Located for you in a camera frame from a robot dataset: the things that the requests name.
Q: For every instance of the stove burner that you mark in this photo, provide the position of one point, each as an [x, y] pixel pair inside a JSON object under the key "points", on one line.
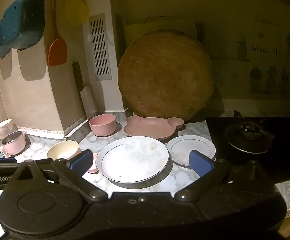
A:
{"points": [[248, 136]]}

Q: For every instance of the small pink heart dish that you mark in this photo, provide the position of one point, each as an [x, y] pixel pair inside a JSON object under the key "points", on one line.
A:
{"points": [[93, 166]]}

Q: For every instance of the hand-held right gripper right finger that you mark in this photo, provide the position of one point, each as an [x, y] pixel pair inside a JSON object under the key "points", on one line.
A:
{"points": [[201, 162]]}

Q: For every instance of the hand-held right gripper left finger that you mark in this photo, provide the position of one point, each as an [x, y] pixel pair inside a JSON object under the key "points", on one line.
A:
{"points": [[81, 160]]}

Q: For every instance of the round wooden cutting board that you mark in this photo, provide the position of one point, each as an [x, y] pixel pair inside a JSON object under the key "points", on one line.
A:
{"points": [[166, 75]]}

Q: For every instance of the teal hanging drain basket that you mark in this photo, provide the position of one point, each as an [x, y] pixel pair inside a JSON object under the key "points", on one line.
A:
{"points": [[22, 22]]}

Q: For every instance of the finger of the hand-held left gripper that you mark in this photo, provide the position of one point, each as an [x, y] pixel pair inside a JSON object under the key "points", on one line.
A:
{"points": [[3, 159]]}

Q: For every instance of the music note edge tape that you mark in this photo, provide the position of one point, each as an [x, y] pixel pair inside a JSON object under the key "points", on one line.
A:
{"points": [[45, 132]]}

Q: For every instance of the pink bear-shaped plate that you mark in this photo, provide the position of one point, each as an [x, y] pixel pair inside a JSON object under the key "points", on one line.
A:
{"points": [[150, 128]]}

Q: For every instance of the pink pot with steel liner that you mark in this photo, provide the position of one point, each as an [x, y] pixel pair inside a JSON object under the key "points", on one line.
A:
{"points": [[13, 143]]}

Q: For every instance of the pink bowl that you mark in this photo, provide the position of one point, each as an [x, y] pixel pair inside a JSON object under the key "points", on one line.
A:
{"points": [[102, 126]]}

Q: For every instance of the small white plate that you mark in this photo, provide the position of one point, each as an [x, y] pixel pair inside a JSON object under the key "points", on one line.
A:
{"points": [[184, 148]]}

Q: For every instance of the large white plate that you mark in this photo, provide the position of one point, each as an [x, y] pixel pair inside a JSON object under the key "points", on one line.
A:
{"points": [[132, 158]]}

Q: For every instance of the yellow round hanging utensil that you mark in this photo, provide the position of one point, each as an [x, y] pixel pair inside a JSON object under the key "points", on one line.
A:
{"points": [[76, 11]]}

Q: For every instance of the cream bowl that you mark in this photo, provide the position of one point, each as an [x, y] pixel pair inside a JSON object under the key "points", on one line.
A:
{"points": [[62, 150]]}

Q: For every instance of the black gas stove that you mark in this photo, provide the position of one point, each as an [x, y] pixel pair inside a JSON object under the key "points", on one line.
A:
{"points": [[284, 130]]}

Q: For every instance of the orange spatula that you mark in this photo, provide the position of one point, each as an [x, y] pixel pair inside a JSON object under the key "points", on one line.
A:
{"points": [[57, 52]]}

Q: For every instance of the white floral bowl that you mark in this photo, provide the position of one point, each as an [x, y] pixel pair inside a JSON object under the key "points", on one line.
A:
{"points": [[5, 128]]}

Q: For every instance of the white vent grille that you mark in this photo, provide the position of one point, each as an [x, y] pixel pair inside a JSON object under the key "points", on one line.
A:
{"points": [[100, 47]]}

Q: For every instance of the cleaver knife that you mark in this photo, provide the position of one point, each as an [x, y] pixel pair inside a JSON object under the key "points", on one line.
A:
{"points": [[85, 92]]}

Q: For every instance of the plant wall sticker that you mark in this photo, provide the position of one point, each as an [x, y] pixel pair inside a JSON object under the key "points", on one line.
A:
{"points": [[256, 76]]}

